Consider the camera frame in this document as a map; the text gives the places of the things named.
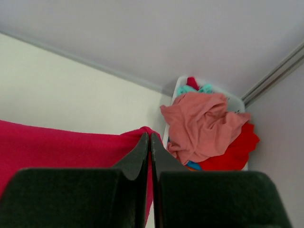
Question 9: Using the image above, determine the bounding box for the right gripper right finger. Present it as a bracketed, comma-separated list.
[151, 134, 292, 228]

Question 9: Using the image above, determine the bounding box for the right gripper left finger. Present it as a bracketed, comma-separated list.
[0, 133, 149, 228]

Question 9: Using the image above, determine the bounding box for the crimson red t shirt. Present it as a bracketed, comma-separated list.
[0, 121, 158, 225]

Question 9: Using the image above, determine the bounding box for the bright red t shirt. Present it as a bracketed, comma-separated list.
[186, 77, 260, 171]

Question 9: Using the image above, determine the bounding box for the white plastic laundry basket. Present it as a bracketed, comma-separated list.
[162, 75, 250, 171]

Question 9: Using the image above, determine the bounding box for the salmon pink t shirt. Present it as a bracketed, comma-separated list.
[160, 91, 252, 166]

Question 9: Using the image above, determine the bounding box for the turquoise t shirt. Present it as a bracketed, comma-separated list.
[176, 83, 213, 171]

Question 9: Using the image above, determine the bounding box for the right corner aluminium post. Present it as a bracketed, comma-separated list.
[242, 42, 304, 107]

